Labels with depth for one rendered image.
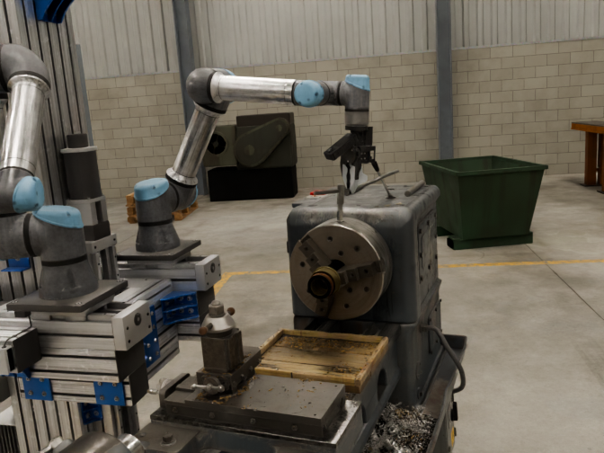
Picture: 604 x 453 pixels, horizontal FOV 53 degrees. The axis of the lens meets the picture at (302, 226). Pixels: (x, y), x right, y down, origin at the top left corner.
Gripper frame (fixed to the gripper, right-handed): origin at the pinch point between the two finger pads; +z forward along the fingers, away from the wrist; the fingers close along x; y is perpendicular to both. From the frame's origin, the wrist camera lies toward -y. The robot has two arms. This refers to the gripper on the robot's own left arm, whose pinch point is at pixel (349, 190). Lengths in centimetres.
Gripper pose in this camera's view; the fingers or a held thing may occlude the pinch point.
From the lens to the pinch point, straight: 191.9
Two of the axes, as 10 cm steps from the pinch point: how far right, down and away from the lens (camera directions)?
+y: 8.4, -1.2, 5.2
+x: -5.4, -2.0, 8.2
